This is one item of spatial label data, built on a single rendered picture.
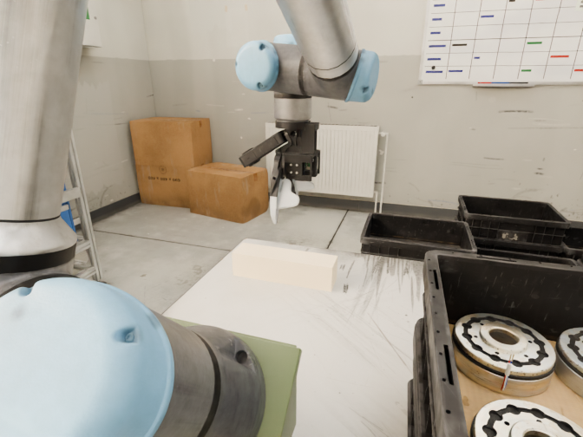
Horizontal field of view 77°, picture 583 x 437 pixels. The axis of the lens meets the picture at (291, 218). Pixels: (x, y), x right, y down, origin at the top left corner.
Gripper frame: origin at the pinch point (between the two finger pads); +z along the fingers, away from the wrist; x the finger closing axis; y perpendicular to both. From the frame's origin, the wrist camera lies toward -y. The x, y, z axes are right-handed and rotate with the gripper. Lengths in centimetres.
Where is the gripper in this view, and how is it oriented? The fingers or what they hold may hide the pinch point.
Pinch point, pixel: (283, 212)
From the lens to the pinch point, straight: 81.2
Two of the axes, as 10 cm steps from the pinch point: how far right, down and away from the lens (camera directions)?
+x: 3.1, -3.4, 8.9
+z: 0.0, 9.4, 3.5
